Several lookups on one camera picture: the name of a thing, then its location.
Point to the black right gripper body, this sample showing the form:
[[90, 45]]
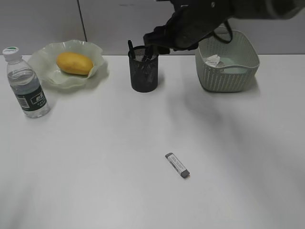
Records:
[[162, 38]]

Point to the waste paper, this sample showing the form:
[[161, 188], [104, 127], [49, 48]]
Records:
[[214, 61]]

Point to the black marker pen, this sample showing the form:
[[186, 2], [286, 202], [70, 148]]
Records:
[[152, 61], [147, 56], [131, 52]]

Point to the yellow mango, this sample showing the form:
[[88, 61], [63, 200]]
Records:
[[74, 63]]

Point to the grey white eraser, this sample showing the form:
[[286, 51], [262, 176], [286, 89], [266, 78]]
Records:
[[177, 164]]

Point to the clear water bottle green label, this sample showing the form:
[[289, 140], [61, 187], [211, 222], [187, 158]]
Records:
[[25, 84]]

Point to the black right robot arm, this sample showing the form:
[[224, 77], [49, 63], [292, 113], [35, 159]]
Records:
[[195, 20]]

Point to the black mesh pen holder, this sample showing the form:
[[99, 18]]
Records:
[[142, 80]]

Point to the pale green plastic basket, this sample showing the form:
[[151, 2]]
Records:
[[240, 59]]

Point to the pale green wavy plate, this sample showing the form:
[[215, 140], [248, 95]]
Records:
[[44, 64]]

